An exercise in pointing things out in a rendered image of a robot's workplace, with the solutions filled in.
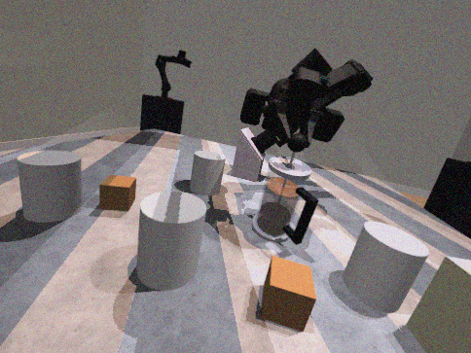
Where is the glass french press with black handle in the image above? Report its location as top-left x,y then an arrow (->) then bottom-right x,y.
252,133 -> 318,245

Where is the brown cube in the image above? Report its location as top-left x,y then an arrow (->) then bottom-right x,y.
260,256 -> 316,332
99,175 -> 136,211

